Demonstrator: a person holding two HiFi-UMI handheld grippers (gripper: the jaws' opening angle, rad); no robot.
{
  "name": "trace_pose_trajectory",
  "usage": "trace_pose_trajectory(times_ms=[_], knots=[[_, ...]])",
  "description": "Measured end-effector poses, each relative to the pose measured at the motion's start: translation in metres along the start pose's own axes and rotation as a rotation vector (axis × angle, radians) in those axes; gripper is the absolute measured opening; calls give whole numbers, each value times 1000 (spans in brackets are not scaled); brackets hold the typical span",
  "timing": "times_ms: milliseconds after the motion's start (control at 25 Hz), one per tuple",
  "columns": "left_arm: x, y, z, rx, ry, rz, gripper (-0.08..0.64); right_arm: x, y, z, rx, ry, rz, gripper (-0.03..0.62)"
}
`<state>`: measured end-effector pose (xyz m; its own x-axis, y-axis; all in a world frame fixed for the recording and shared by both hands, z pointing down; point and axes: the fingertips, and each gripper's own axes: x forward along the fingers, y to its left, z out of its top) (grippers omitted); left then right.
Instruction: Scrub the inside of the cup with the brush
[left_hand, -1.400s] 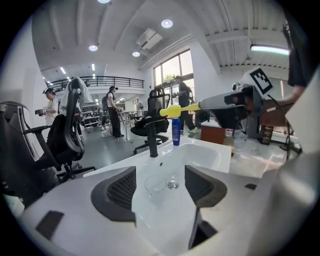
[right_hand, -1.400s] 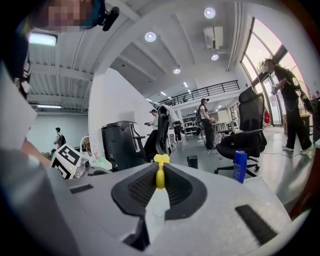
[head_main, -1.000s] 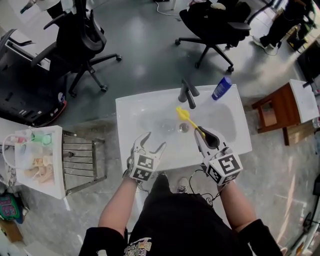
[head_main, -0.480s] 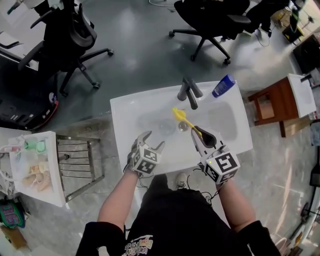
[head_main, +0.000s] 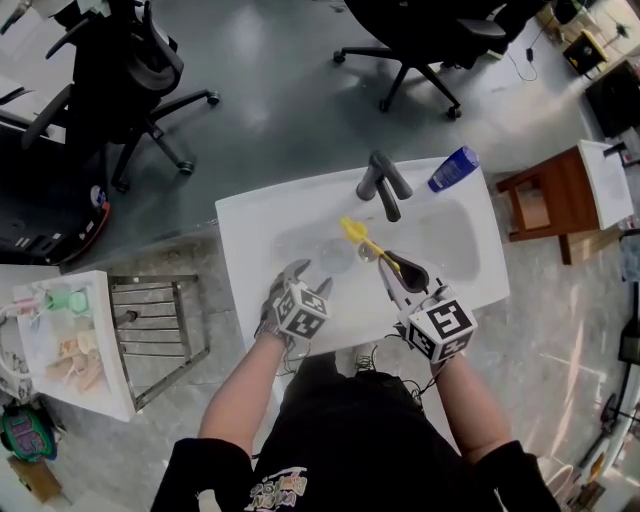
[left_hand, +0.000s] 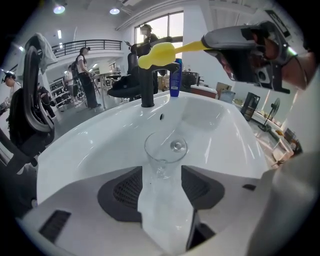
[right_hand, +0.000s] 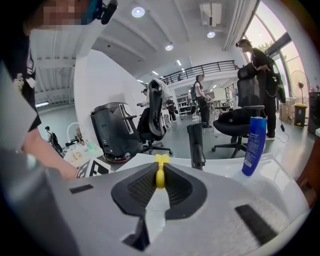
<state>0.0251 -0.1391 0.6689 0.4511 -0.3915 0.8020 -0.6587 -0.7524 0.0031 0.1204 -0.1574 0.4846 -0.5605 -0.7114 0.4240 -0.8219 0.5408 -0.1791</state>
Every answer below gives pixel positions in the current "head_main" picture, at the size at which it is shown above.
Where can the wooden stand with white basin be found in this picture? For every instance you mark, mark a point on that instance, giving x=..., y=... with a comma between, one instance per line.
x=560, y=200

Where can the green plastic cup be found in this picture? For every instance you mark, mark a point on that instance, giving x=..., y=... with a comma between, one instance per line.
x=80, y=301
x=56, y=302

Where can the blue bottle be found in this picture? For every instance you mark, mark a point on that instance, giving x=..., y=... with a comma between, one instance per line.
x=452, y=170

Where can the small white basin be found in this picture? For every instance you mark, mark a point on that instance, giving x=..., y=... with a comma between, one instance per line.
x=112, y=360

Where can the black pedestal fan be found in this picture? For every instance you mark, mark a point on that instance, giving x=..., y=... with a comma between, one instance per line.
x=607, y=417

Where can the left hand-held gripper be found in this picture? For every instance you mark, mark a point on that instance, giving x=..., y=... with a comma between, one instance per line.
x=302, y=315

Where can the person's black clothing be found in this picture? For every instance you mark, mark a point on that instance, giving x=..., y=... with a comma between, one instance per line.
x=350, y=440

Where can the brown cardboard box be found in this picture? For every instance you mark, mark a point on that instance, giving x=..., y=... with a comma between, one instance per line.
x=35, y=480

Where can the black equipment box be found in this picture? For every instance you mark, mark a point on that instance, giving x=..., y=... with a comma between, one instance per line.
x=615, y=102

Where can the black cabinet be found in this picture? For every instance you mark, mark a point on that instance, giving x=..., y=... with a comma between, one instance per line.
x=40, y=210

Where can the metal rack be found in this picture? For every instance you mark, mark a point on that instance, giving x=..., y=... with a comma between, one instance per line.
x=150, y=278

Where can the green pink bag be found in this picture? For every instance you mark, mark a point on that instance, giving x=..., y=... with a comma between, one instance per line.
x=25, y=432

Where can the pink plastic container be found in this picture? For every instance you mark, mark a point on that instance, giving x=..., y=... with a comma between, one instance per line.
x=26, y=305

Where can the pack of water bottles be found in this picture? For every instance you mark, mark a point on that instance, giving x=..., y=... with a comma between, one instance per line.
x=631, y=257

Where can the yellow brush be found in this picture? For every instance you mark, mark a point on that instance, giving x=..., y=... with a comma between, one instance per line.
x=354, y=230

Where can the person's right shoe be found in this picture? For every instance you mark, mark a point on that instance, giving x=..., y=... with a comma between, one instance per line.
x=365, y=357

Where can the small black faucet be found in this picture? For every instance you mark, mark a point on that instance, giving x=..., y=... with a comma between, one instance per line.
x=615, y=149

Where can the cardboard boxes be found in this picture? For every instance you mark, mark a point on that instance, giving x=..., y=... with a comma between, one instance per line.
x=560, y=20

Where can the large black faucet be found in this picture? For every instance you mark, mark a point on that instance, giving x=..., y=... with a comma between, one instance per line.
x=380, y=175

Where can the black office chair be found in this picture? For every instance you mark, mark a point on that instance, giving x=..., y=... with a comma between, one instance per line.
x=415, y=30
x=115, y=80

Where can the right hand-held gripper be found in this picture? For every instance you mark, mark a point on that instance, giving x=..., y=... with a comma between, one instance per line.
x=442, y=325

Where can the person's left forearm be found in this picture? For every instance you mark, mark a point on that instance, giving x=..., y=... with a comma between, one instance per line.
x=240, y=395

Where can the black yellow case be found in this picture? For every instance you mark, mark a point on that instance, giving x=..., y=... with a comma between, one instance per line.
x=585, y=52

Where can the pile of wooden utensils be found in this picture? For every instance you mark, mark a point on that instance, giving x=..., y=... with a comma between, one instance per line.
x=80, y=365

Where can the person's right forearm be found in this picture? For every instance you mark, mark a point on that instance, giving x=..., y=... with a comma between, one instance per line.
x=475, y=410

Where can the large white sink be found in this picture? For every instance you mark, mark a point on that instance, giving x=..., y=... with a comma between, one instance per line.
x=240, y=225

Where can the person's left hand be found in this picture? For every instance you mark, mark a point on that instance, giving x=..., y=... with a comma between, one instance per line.
x=267, y=315

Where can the black metal frame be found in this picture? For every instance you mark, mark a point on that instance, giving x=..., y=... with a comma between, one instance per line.
x=629, y=340

